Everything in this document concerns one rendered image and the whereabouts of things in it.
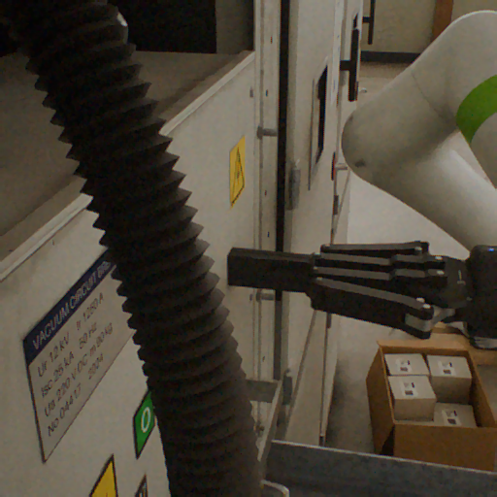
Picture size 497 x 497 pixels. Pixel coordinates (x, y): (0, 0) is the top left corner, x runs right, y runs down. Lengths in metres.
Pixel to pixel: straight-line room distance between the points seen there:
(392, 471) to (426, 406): 1.36
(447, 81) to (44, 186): 0.64
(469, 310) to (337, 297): 0.10
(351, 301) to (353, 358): 2.10
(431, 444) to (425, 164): 1.29
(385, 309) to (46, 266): 0.32
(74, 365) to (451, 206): 0.77
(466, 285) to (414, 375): 1.75
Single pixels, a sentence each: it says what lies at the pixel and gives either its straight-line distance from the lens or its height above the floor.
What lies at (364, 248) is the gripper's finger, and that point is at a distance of 0.60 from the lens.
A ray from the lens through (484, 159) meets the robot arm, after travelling 0.82.
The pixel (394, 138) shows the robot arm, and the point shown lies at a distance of 0.92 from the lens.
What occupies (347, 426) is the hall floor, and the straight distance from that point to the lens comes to 2.32.
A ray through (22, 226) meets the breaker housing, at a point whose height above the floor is 1.39.
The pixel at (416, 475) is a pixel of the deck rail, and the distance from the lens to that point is 0.88.
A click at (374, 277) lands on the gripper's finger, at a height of 1.24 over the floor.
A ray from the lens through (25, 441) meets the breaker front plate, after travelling 0.28.
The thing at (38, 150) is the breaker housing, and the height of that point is 1.39.
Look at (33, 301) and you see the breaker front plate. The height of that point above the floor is 1.37.
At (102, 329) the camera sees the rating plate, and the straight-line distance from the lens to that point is 0.33.
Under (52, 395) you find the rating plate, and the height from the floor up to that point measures 1.32.
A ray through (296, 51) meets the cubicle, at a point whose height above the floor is 1.37.
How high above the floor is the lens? 1.50
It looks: 26 degrees down
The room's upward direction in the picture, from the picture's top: straight up
